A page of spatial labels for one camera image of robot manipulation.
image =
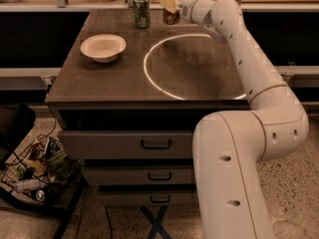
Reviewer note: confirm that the white paper bowl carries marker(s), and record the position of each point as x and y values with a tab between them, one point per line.
103	48

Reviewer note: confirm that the black wire snack basket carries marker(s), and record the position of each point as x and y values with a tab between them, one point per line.
42	171

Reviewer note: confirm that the middle grey drawer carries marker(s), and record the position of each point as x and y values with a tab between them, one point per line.
138	175

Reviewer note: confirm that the grey drawer cabinet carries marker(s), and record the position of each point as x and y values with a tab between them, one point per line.
166	79

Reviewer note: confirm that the top grey drawer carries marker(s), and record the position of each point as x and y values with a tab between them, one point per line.
141	144

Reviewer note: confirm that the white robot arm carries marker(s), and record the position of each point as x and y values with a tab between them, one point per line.
226	146

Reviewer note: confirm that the orange soda can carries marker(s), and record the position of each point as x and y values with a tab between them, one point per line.
170	18

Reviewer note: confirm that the green soda can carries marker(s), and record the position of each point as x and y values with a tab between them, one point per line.
142	13

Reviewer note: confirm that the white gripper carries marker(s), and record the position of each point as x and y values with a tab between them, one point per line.
184	6

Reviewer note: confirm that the grey drawer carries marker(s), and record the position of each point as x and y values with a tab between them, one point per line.
138	175
153	197
141	144

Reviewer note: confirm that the bottom grey drawer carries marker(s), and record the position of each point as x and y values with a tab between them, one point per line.
153	197

